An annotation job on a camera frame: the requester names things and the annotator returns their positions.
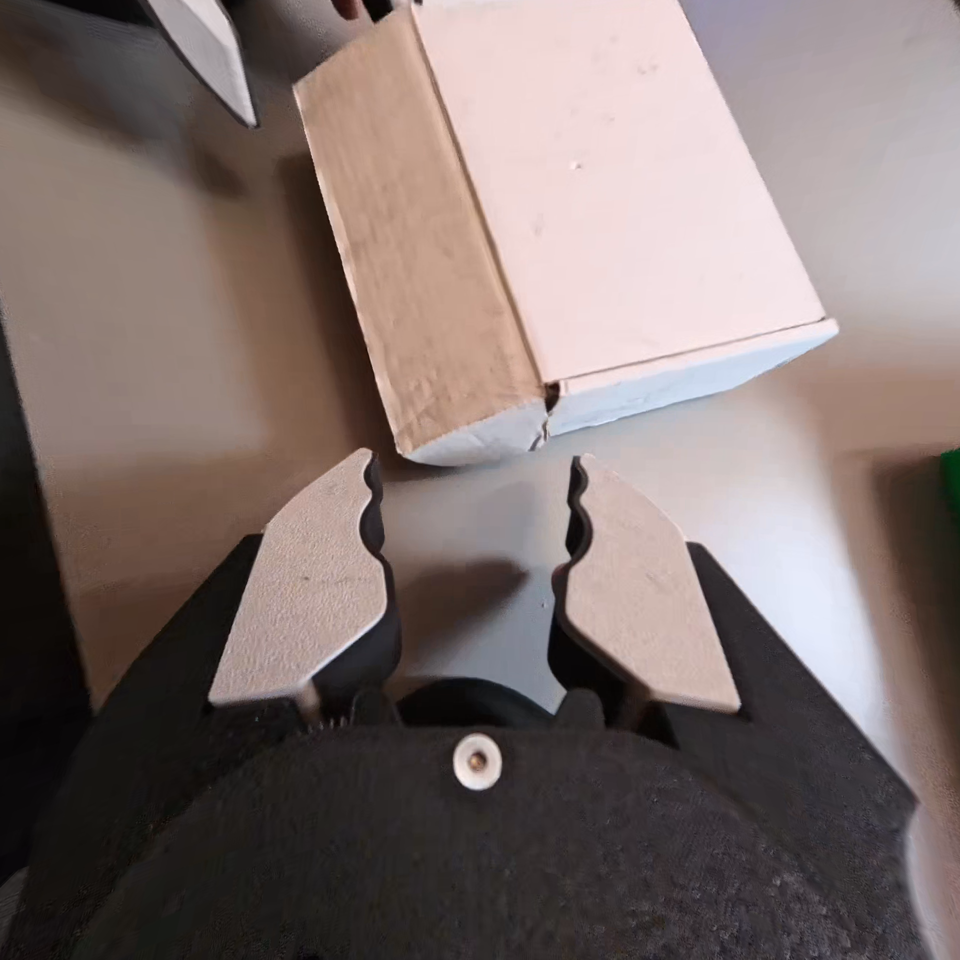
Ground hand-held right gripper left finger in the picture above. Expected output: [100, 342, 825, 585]
[208, 448, 403, 715]

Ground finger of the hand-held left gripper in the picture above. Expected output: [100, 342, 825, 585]
[138, 0, 261, 130]

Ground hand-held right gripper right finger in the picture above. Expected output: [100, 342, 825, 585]
[549, 453, 744, 719]

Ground white cardboard mailer box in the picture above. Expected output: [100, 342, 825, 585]
[292, 0, 840, 468]

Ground grey desk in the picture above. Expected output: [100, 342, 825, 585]
[0, 0, 960, 871]

